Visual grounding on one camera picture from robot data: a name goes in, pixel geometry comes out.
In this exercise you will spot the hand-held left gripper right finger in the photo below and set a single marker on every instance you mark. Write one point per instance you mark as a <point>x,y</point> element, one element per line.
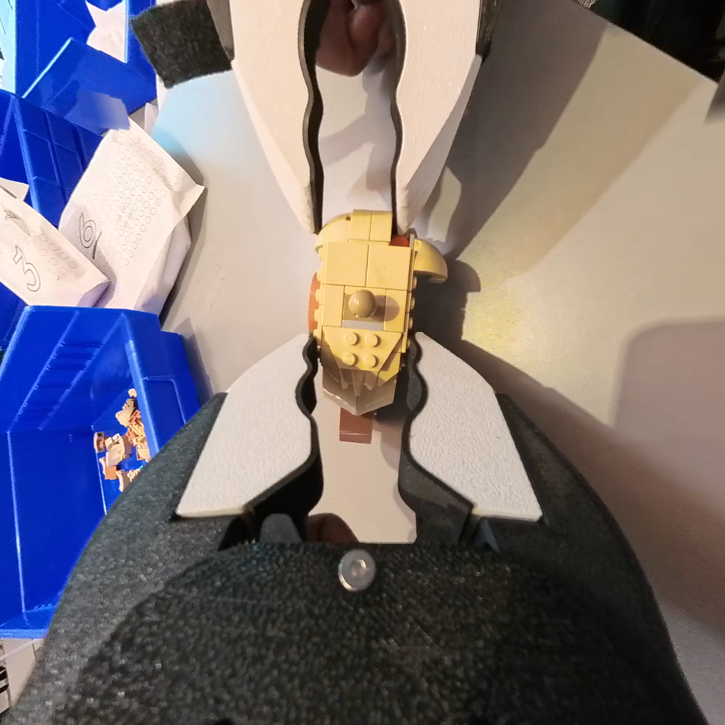
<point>470,453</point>

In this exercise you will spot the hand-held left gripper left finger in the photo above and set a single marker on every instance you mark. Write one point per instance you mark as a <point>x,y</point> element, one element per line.
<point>249,447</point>

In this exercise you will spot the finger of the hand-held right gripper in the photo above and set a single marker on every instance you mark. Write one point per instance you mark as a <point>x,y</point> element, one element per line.
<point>436,85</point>
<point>272,85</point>

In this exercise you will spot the tan and brown brick model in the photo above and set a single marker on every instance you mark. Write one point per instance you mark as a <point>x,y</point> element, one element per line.
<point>368,266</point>

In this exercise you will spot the grey desk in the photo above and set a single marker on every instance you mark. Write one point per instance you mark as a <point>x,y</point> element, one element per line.
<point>566,226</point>

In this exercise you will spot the white paper bag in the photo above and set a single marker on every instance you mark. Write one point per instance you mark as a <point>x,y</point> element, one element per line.
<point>116,31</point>
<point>136,187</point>
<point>45,255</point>

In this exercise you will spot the blue plastic bin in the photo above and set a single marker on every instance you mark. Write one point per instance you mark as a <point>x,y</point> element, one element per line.
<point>56,396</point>
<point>51,147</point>
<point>56,34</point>

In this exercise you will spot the pile of loose bricks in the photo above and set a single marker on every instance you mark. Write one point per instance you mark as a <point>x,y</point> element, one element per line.
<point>122,442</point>

